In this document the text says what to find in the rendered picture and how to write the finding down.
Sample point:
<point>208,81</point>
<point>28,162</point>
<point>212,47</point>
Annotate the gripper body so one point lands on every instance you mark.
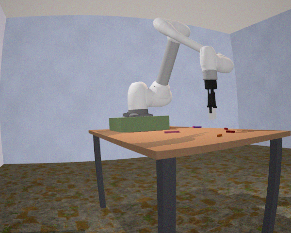
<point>210,84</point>

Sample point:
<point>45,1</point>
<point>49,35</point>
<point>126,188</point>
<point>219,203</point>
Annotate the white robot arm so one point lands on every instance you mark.
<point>140,97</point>

